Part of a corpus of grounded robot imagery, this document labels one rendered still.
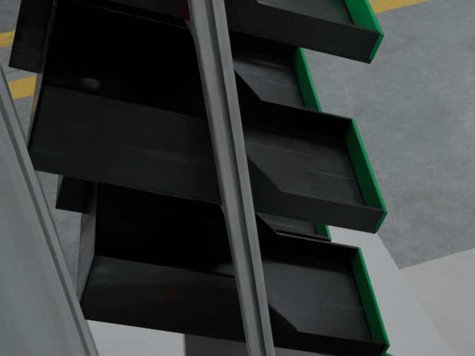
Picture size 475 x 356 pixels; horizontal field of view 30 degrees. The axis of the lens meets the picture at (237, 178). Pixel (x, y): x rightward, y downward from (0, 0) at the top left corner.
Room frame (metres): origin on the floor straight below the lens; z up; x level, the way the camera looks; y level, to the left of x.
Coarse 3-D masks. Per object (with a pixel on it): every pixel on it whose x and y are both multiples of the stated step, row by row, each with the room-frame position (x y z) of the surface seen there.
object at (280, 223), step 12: (60, 180) 0.68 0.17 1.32; (72, 180) 0.66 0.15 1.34; (84, 180) 0.66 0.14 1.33; (60, 192) 0.66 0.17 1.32; (72, 192) 0.66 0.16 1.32; (84, 192) 0.66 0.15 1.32; (60, 204) 0.66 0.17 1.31; (72, 204) 0.66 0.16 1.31; (84, 204) 0.66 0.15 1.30; (264, 216) 0.71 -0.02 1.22; (276, 216) 0.71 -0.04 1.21; (276, 228) 0.67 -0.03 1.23; (288, 228) 0.69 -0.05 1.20; (300, 228) 0.70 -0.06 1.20; (312, 228) 0.70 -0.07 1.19; (324, 228) 0.68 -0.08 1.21; (324, 240) 0.66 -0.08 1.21
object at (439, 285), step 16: (448, 256) 0.95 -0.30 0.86; (464, 256) 0.95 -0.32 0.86; (416, 272) 0.93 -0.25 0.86; (432, 272) 0.93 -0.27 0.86; (448, 272) 0.92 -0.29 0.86; (464, 272) 0.92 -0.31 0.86; (416, 288) 0.90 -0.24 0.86; (432, 288) 0.89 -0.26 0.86; (448, 288) 0.89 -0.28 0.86; (464, 288) 0.89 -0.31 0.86; (432, 304) 0.86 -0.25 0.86; (448, 304) 0.86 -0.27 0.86; (464, 304) 0.85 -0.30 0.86; (432, 320) 0.84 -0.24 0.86; (448, 320) 0.83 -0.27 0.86; (464, 320) 0.83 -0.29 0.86; (448, 336) 0.80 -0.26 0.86; (464, 336) 0.80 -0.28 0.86; (464, 352) 0.77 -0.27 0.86
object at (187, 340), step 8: (184, 336) 0.58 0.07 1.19; (192, 336) 0.59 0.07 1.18; (200, 336) 0.59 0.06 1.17; (184, 344) 0.57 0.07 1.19; (192, 344) 0.58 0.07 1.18; (200, 344) 0.58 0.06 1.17; (208, 344) 0.59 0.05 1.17; (216, 344) 0.59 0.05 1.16; (224, 344) 0.60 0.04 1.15; (232, 344) 0.60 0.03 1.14; (240, 344) 0.61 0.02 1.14; (184, 352) 0.56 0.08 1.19; (192, 352) 0.57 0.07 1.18; (200, 352) 0.57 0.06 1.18; (208, 352) 0.57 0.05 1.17; (216, 352) 0.58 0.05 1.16; (224, 352) 0.58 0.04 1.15; (232, 352) 0.59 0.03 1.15; (240, 352) 0.59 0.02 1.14; (280, 352) 0.62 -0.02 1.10; (288, 352) 0.63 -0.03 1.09; (296, 352) 0.63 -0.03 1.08; (304, 352) 0.64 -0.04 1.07; (312, 352) 0.64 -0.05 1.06
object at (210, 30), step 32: (192, 0) 0.49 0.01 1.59; (224, 32) 0.49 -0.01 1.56; (0, 64) 0.78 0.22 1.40; (224, 64) 0.49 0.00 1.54; (224, 96) 0.49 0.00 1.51; (224, 128) 0.49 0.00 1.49; (224, 160) 0.49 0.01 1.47; (224, 192) 0.49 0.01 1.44; (64, 256) 0.78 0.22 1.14; (256, 256) 0.49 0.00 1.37; (256, 288) 0.49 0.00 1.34; (256, 320) 0.49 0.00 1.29; (96, 352) 0.78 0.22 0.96; (256, 352) 0.49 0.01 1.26
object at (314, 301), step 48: (96, 192) 0.59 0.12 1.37; (144, 192) 0.64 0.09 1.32; (96, 240) 0.53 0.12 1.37; (144, 240) 0.62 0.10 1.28; (192, 240) 0.64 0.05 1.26; (288, 240) 0.64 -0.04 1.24; (96, 288) 0.52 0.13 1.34; (144, 288) 0.52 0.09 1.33; (192, 288) 0.52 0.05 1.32; (288, 288) 0.59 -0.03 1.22; (336, 288) 0.60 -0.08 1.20; (240, 336) 0.52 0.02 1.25; (288, 336) 0.52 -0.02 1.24; (336, 336) 0.52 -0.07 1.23; (384, 336) 0.53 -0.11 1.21
